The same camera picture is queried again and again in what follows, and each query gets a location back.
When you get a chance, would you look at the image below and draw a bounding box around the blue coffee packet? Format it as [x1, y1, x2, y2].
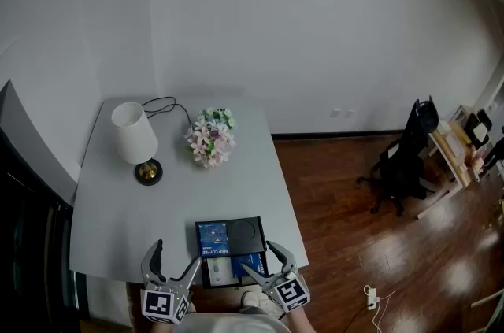
[198, 220, 231, 257]
[230, 252, 265, 279]

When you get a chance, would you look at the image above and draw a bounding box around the person's white shirt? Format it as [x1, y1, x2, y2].
[172, 313, 293, 333]

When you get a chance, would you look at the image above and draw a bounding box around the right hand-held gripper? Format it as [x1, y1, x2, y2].
[240, 240, 310, 313]

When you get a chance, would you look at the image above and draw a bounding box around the person's right forearm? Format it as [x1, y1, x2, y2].
[288, 309, 317, 333]

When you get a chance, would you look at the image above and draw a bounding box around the white sachet packet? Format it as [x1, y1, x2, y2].
[206, 256, 234, 286]

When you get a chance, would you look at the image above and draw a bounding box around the black storage box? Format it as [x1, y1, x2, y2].
[195, 216, 271, 290]

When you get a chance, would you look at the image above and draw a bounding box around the thin white cable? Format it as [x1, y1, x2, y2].
[372, 290, 395, 333]

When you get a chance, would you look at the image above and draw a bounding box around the white power strip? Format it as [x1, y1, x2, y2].
[364, 285, 380, 311]

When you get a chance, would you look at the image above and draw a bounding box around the black chair with white pad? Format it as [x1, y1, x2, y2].
[464, 109, 494, 150]

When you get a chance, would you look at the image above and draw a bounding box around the light wooden desk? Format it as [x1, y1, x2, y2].
[416, 121, 484, 220]

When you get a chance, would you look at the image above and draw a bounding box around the person's right shoe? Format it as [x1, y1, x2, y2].
[241, 290, 269, 311]

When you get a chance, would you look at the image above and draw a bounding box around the black lamp cable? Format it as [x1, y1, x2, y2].
[141, 96, 193, 128]

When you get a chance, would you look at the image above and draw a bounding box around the pink white flower bouquet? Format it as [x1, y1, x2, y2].
[185, 107, 238, 169]

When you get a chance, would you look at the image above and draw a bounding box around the black floor cable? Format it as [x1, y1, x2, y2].
[342, 306, 372, 333]

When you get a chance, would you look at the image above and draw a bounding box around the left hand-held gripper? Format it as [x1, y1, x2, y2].
[140, 239, 202, 324]

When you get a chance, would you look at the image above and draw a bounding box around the white shade table lamp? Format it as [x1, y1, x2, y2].
[110, 102, 164, 187]

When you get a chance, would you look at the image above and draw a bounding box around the black office chair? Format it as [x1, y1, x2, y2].
[356, 95, 440, 216]

